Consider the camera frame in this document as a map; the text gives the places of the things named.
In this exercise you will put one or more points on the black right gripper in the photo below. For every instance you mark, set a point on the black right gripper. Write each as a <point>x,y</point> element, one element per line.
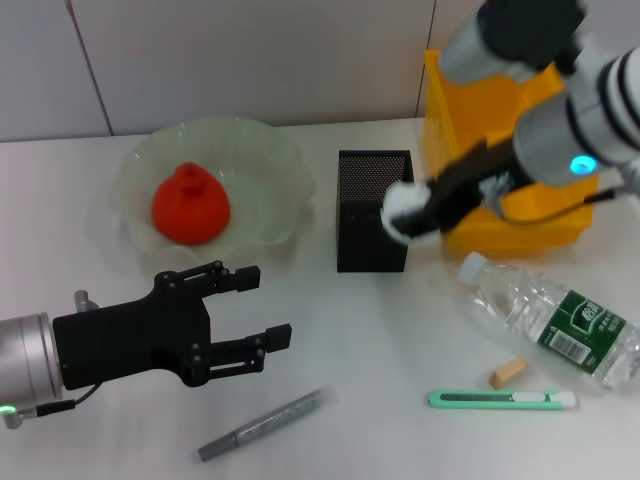
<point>470,180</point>

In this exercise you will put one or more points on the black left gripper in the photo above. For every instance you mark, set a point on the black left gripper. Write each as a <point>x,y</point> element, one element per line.
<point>130,340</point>

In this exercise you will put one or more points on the white paper ball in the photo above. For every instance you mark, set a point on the white paper ball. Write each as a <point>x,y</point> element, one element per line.
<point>400,192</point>

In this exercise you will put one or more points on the red-orange fruit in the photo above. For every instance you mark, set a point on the red-orange fruit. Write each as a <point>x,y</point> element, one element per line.
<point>190,210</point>

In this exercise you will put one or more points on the clear green-label water bottle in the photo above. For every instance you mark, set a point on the clear green-label water bottle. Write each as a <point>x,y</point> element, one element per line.
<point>575,330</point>

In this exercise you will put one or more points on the black mesh pen holder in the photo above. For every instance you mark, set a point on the black mesh pen holder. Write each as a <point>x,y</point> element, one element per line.
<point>365,235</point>

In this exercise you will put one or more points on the silver glitter pen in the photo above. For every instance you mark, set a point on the silver glitter pen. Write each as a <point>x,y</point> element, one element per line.
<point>265,420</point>

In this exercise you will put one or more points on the translucent green fruit plate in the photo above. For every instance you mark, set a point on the translucent green fruit plate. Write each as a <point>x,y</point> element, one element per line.
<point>270,165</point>

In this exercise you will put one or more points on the mint green utility knife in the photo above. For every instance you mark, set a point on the mint green utility knife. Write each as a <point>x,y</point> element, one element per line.
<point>475,400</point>

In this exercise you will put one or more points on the yellow plastic bin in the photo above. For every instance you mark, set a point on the yellow plastic bin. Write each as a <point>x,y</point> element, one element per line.
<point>475,110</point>

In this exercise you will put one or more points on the small tan cork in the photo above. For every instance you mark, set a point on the small tan cork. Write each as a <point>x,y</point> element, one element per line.
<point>507,372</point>

